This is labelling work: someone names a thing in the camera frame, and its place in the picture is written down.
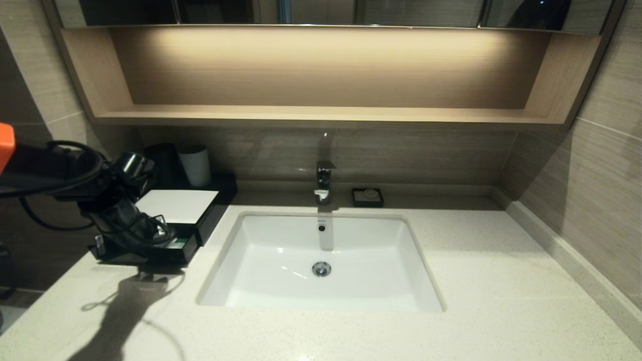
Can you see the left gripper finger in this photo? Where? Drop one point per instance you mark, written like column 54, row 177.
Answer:
column 99, row 246
column 168, row 235

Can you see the black cup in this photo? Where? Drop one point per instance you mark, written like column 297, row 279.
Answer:
column 165, row 160

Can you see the round soap bar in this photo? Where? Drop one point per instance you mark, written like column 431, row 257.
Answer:
column 370, row 193

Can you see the chrome sink drain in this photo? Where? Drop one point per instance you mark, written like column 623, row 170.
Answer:
column 321, row 269

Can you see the chrome faucet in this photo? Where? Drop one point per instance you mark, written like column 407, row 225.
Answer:
column 324, row 180

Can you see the grey plastic cup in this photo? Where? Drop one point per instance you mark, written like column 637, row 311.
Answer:
column 196, row 168

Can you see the flat white packet green label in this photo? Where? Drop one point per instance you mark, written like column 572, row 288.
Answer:
column 176, row 244

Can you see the wooden wall shelf niche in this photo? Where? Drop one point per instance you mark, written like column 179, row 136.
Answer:
column 326, row 115

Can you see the mirror cabinet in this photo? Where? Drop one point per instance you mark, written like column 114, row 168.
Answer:
column 401, row 12

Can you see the black amenity drawer box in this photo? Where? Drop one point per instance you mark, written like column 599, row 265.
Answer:
column 220, row 200

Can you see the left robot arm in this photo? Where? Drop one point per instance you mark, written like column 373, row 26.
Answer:
column 50, row 170

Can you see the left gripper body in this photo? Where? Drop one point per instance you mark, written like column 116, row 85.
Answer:
column 125, row 225

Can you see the black soap dish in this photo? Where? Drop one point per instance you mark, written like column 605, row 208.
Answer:
column 357, row 200

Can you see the white sink basin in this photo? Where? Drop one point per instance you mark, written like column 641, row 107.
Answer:
column 371, row 271

